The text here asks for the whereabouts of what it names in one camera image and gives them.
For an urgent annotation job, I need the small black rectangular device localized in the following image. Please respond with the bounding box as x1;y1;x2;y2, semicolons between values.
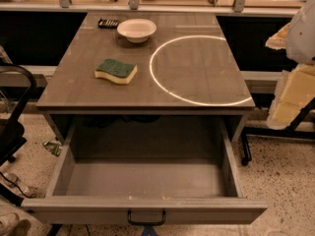
98;19;119;29

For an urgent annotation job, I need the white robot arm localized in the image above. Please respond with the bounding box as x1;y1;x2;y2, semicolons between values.
266;0;315;130

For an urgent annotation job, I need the black drawer handle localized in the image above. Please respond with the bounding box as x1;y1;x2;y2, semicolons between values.
127;210;166;226

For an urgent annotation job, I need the black cable on floor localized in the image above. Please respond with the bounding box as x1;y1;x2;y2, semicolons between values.
0;170;32;199

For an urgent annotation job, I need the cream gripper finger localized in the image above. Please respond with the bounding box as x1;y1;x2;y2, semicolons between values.
265;24;290;50
267;64;315;130

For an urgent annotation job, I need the black office chair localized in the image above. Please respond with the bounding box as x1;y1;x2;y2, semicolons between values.
0;44;37;169

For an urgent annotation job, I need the crumpled green wrapper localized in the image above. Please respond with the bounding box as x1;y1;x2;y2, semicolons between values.
42;141;62;156

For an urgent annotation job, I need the white ceramic bowl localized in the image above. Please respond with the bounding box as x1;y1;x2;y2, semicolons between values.
117;19;157;43

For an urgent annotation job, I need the open grey top drawer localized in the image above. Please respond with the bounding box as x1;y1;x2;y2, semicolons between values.
23;116;267;224

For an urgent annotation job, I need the green and yellow sponge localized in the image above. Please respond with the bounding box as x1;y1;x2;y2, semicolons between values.
94;59;138;85

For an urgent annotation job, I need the black rolling stand base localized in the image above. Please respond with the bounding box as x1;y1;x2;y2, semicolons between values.
241;98;315;166

